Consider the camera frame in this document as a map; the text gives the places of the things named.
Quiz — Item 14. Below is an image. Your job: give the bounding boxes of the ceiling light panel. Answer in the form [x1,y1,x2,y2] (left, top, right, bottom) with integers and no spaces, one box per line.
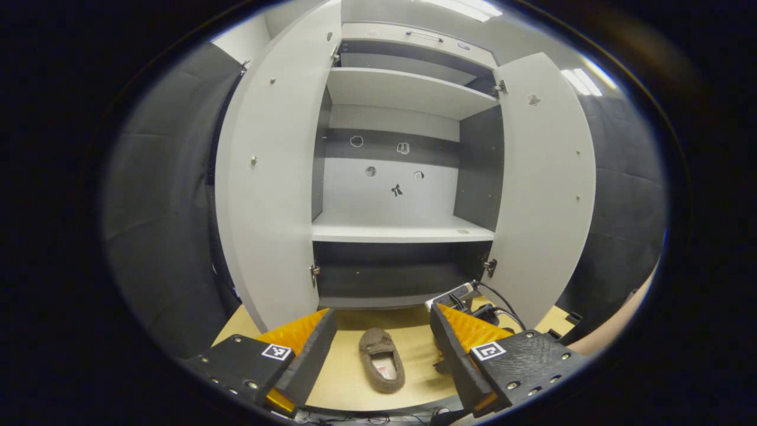
[561,56,619,97]
[414,0,503,23]

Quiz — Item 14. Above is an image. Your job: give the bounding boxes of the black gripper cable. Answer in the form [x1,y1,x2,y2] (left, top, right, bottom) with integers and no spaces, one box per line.
[476,283,527,332]

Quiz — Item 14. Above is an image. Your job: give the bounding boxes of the brown fuzzy shoe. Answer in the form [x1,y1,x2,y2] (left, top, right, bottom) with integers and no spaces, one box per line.
[358,327,406,394]

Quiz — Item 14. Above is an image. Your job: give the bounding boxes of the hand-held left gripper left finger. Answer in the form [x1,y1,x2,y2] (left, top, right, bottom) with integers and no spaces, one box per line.
[180,308,338,415]

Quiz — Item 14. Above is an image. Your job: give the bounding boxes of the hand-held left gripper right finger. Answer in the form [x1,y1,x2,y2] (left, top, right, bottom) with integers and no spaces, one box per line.
[429,304,592,418]

